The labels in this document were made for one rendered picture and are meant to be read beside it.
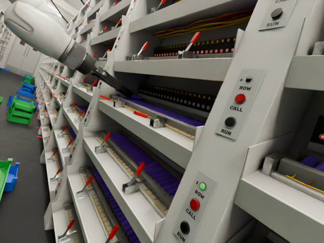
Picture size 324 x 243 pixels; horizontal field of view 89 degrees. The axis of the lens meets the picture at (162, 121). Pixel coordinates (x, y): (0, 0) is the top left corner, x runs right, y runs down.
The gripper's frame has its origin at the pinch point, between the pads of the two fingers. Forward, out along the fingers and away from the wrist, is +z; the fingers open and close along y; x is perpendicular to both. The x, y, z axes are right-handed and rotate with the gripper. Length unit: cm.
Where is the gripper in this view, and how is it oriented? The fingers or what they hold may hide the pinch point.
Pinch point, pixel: (124, 90)
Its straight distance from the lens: 75.6
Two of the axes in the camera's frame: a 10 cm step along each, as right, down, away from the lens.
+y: -6.0, -2.7, 7.5
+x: -4.9, 8.7, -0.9
